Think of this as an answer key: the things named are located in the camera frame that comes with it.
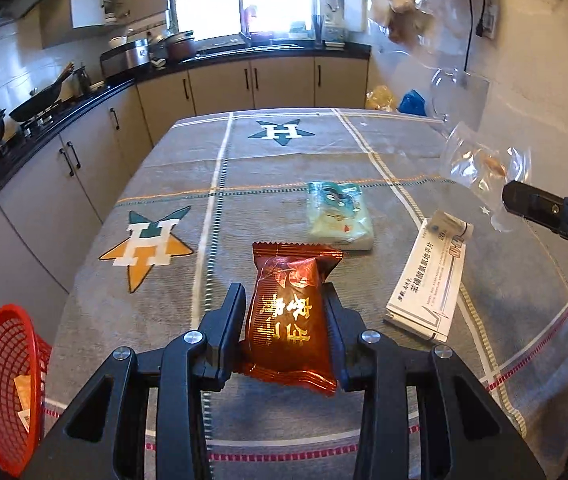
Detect beige base cabinets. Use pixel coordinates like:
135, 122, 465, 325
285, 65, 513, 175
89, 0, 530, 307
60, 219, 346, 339
0, 55, 369, 311

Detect blue plastic bag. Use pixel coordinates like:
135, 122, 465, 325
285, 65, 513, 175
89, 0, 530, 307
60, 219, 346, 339
398, 89, 432, 117

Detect grey star-print tablecloth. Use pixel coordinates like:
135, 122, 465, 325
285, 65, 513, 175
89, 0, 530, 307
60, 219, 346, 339
44, 107, 568, 480

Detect stainless steel cooker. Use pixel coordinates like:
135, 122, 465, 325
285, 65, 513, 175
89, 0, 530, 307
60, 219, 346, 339
100, 40, 152, 77

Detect clear plastic bag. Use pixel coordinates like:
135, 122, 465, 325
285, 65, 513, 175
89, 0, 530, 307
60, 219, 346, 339
428, 67, 534, 233

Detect yellow plastic bag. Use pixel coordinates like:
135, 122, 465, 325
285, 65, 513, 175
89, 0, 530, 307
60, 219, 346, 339
365, 85, 399, 112

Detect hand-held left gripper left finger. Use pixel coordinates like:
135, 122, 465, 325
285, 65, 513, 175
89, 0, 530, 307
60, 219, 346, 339
24, 282, 247, 480

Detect gas stove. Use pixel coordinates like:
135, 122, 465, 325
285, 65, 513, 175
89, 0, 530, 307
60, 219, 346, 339
0, 105, 72, 143

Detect teal and white snack packet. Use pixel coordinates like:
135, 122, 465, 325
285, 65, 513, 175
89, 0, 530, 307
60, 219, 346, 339
306, 180, 375, 252

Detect black power cable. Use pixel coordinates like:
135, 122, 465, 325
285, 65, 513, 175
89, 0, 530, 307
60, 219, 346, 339
462, 0, 479, 73

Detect red-brown snack packet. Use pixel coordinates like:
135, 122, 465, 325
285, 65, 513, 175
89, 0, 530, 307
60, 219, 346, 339
236, 241, 345, 398

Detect black wok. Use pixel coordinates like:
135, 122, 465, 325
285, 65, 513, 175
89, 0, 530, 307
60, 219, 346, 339
9, 62, 77, 123

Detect open wall cabinet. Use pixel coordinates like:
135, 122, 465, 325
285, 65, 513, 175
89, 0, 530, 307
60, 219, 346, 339
39, 0, 172, 51

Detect wall socket with plug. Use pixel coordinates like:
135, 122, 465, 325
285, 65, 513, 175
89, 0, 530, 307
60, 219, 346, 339
476, 5, 499, 38

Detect black kitchen countertop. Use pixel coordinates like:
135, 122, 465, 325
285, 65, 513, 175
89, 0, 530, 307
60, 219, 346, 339
0, 42, 372, 231

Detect hanging cutting board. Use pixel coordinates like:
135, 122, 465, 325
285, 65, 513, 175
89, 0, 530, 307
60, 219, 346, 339
341, 0, 369, 33

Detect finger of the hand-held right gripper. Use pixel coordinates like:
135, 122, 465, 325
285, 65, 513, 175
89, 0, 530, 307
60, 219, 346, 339
501, 180, 568, 262

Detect orange cardboard box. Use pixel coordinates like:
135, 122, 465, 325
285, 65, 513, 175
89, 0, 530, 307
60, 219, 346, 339
14, 374, 35, 431

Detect white medicine box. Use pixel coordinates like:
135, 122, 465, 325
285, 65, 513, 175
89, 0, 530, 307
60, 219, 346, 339
383, 210, 474, 345

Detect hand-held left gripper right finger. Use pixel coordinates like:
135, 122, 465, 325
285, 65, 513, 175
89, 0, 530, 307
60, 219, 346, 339
321, 282, 547, 480

